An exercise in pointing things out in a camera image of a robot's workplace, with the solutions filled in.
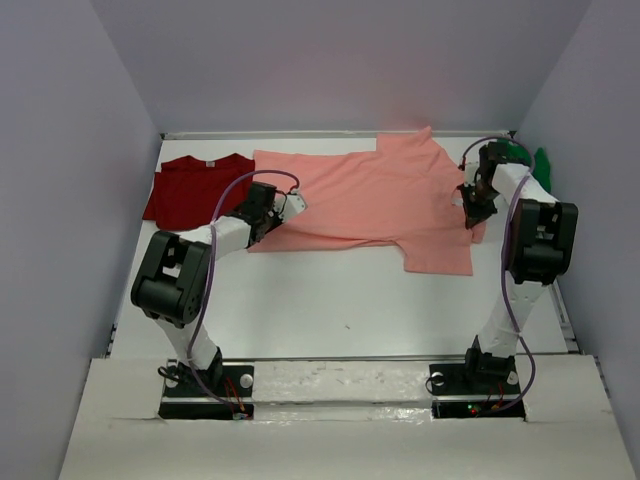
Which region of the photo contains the folded red t-shirt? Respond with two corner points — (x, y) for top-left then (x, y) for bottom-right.
(142, 153), (255, 231)

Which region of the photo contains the pink polo shirt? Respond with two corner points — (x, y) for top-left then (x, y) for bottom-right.
(251, 128), (484, 276)

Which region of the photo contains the white foam block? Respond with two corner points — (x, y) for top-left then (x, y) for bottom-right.
(252, 361), (431, 404)

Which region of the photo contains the aluminium rear table rail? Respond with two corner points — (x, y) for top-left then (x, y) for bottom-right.
(160, 130), (510, 141)

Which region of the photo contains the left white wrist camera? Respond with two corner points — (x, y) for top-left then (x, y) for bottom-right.
(274, 191), (308, 223)

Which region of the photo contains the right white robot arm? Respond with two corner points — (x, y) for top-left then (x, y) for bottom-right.
(458, 136), (579, 392)

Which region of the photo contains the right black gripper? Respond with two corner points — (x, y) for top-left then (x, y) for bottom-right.
(460, 181), (501, 230)

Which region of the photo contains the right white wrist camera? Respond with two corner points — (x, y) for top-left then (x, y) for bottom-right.
(459, 159), (480, 187)

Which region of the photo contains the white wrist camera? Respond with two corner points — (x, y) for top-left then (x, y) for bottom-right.
(274, 191), (308, 223)
(459, 159), (480, 187)

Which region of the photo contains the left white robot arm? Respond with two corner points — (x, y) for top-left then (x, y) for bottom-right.
(131, 182), (306, 395)

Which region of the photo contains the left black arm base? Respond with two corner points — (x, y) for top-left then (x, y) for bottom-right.
(157, 361), (255, 421)

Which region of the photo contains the crumpled green t-shirt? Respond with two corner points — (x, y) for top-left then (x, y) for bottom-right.
(506, 142), (552, 193)

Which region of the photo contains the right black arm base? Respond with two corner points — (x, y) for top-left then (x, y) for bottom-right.
(425, 344), (526, 419)

